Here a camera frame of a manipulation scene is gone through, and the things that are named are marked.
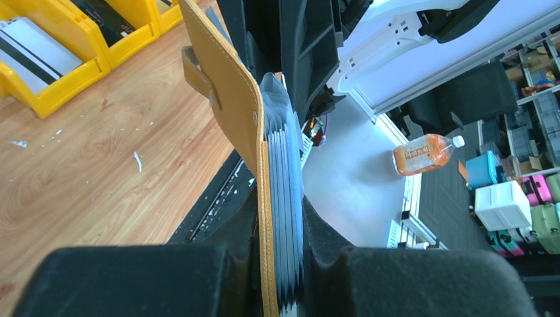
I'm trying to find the yellow right plastic bin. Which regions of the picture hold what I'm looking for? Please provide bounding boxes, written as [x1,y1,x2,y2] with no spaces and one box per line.
[149,0,183,35]

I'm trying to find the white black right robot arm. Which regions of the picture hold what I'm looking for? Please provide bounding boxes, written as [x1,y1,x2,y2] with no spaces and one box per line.
[218,1,496,122]

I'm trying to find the green suitcase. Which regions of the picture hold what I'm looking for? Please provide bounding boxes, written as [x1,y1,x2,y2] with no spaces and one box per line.
[531,203,559,255]

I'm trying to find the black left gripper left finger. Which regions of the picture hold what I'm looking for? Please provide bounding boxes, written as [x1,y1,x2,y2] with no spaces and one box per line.
[13,191,263,316]

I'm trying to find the orange drink bottle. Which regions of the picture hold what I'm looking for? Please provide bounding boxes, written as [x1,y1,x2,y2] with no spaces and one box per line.
[393,133,465,176]

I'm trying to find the white storage box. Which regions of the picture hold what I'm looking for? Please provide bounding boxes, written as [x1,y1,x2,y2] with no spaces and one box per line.
[474,181,532,231]

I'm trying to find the yellow middle plastic bin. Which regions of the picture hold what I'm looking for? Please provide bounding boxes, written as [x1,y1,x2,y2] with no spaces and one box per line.
[60,0,160,69]

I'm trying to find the teal storage box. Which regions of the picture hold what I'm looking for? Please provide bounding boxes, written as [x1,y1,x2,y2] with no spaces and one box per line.
[466,151,500,191]

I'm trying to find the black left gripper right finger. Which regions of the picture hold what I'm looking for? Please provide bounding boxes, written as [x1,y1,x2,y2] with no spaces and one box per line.
[299,199,537,316]

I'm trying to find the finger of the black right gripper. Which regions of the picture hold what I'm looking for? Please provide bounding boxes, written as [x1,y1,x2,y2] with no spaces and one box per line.
[218,0,339,122]

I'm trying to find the yellow leather card holder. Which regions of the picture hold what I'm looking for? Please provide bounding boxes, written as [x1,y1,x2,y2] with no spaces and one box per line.
[179,1,279,316]

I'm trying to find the black office chair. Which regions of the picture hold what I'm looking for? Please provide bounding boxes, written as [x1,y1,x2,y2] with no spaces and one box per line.
[389,59,518,137]

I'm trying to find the black cards in bin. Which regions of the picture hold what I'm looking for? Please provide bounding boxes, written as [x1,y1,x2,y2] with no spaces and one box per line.
[71,1,150,48]

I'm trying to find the pink suitcase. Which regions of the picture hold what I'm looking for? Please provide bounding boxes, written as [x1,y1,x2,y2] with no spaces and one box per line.
[522,174,555,207]

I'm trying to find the yellow left plastic bin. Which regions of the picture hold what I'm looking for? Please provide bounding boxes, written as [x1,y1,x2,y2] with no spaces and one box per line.
[1,1,110,119]

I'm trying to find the yellow plastic bin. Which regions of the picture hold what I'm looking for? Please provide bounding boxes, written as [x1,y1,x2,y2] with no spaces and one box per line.
[149,0,183,35]
[1,1,110,119]
[60,0,160,69]

